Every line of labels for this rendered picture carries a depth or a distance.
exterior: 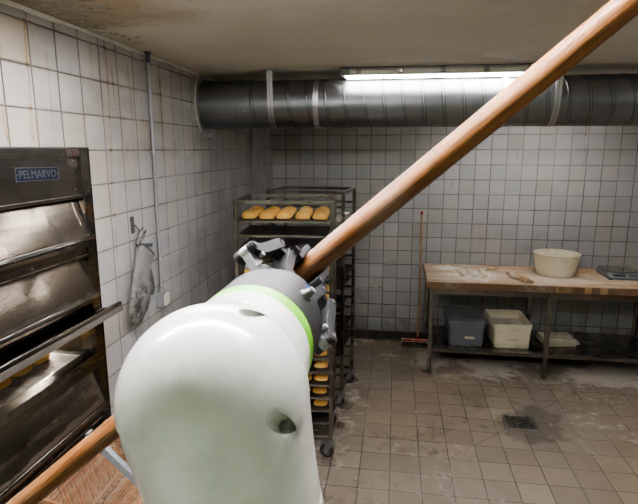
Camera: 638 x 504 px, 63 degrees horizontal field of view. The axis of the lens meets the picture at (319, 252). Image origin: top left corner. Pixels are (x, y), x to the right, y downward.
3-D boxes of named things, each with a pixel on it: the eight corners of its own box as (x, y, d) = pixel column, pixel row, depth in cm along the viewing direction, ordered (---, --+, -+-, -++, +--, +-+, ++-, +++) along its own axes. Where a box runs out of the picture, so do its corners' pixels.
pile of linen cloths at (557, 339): (544, 347, 498) (545, 339, 497) (535, 337, 523) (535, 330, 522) (580, 347, 497) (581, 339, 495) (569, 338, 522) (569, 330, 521)
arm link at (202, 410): (266, 325, 23) (45, 354, 25) (315, 571, 25) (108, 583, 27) (311, 262, 37) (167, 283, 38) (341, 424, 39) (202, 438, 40)
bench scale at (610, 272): (608, 280, 482) (609, 273, 480) (595, 272, 513) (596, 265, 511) (643, 281, 478) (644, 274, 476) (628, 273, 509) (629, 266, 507)
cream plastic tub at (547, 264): (537, 278, 489) (539, 256, 485) (526, 268, 530) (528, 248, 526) (585, 280, 483) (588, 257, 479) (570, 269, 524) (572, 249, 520)
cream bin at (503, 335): (492, 348, 495) (494, 324, 491) (482, 330, 544) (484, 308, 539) (531, 349, 491) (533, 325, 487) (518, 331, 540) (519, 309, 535)
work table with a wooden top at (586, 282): (423, 372, 495) (427, 281, 477) (419, 342, 573) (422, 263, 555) (673, 388, 464) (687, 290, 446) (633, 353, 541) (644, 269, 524)
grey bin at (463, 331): (446, 345, 502) (447, 321, 497) (442, 328, 550) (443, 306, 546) (485, 347, 497) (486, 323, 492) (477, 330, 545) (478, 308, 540)
